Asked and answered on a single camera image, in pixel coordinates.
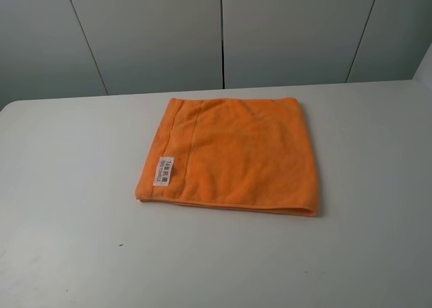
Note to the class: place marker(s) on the orange terry towel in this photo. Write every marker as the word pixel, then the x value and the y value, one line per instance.
pixel 240 154

